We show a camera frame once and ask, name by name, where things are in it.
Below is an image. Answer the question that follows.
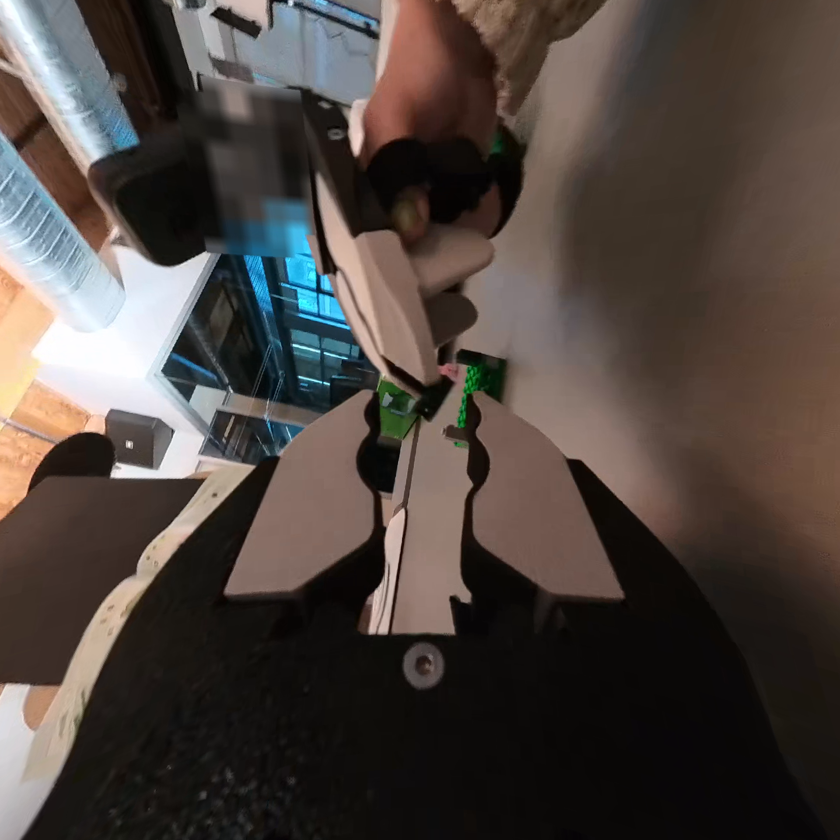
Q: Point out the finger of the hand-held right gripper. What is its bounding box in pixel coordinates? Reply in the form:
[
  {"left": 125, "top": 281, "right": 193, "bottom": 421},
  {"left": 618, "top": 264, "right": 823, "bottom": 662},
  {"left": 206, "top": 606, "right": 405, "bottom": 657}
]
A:
[
  {"left": 307, "top": 190, "right": 427, "bottom": 398},
  {"left": 354, "top": 231, "right": 442, "bottom": 389}
]

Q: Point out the silver ventilation duct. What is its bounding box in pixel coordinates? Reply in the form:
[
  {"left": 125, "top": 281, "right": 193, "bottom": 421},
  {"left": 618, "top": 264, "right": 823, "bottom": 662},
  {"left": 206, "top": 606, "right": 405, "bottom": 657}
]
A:
[
  {"left": 0, "top": 0, "right": 142, "bottom": 173},
  {"left": 0, "top": 131, "right": 127, "bottom": 333}
]

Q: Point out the green lego box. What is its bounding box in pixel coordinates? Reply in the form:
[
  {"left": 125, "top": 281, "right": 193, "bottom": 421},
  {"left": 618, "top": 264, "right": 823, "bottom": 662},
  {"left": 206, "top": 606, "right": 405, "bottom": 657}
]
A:
[{"left": 376, "top": 375, "right": 421, "bottom": 442}]

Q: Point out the person's right hand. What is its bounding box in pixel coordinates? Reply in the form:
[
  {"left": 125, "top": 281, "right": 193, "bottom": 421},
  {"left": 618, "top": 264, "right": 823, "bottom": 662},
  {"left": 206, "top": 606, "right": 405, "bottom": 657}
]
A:
[{"left": 363, "top": 0, "right": 503, "bottom": 160}]

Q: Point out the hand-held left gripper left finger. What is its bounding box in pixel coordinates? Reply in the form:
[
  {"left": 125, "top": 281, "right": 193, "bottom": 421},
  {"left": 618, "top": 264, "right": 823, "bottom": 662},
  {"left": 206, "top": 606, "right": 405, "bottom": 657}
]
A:
[{"left": 224, "top": 390, "right": 385, "bottom": 634}]

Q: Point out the black wall speaker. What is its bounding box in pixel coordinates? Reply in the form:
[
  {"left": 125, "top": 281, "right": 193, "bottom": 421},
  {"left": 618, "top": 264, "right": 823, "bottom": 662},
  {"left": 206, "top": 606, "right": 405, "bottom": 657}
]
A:
[{"left": 105, "top": 408, "right": 174, "bottom": 471}]

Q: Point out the small dark green lego piece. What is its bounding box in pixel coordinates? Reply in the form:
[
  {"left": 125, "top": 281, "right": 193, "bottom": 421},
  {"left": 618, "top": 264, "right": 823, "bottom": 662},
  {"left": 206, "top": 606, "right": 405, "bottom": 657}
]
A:
[{"left": 416, "top": 378, "right": 454, "bottom": 422}]

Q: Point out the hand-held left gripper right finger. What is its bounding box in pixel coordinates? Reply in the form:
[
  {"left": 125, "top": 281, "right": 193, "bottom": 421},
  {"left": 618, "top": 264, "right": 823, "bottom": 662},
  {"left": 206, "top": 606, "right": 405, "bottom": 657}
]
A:
[{"left": 459, "top": 392, "right": 624, "bottom": 624}]

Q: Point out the green lego assembly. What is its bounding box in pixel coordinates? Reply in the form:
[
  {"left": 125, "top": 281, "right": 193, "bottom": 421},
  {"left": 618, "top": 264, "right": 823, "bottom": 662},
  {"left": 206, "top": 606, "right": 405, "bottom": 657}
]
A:
[{"left": 453, "top": 350, "right": 508, "bottom": 448}]

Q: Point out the open instruction booklet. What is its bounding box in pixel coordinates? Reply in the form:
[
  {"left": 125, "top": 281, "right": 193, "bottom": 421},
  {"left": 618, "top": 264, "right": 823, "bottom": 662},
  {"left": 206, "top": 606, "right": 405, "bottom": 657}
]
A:
[{"left": 25, "top": 458, "right": 253, "bottom": 783}]

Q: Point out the large glass window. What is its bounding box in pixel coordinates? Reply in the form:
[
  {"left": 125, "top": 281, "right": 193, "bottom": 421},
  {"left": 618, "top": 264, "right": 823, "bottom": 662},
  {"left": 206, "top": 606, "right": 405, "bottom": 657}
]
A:
[{"left": 153, "top": 252, "right": 370, "bottom": 462}]

